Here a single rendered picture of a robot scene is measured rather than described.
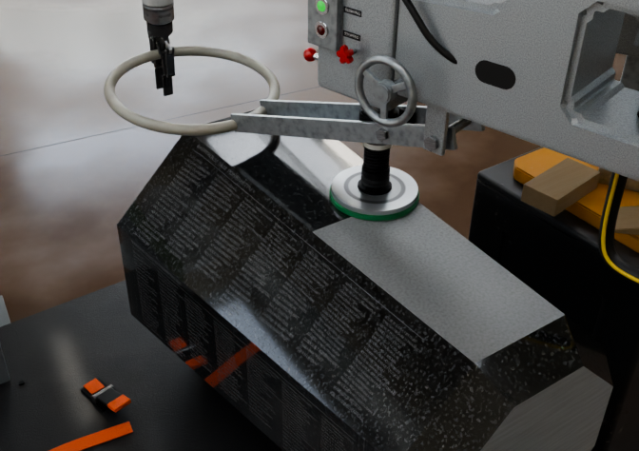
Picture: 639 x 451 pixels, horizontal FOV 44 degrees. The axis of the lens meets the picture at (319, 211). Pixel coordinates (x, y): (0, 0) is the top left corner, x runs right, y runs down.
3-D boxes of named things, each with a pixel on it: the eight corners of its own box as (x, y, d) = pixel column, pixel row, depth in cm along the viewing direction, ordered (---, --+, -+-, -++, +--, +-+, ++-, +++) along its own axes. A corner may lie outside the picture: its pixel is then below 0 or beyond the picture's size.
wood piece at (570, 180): (564, 172, 213) (567, 156, 211) (597, 187, 208) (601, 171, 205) (520, 200, 202) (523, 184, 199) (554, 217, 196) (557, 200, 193)
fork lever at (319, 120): (493, 124, 175) (491, 102, 173) (445, 157, 163) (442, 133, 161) (275, 111, 221) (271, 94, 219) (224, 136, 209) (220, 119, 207)
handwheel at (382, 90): (436, 122, 164) (444, 53, 155) (408, 139, 157) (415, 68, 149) (377, 100, 172) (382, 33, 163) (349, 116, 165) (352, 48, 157)
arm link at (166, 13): (149, 9, 225) (151, 29, 228) (179, 4, 229) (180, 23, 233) (136, -2, 231) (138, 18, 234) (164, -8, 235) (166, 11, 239)
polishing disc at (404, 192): (315, 181, 198) (315, 176, 197) (387, 161, 206) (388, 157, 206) (358, 224, 182) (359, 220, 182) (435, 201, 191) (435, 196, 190)
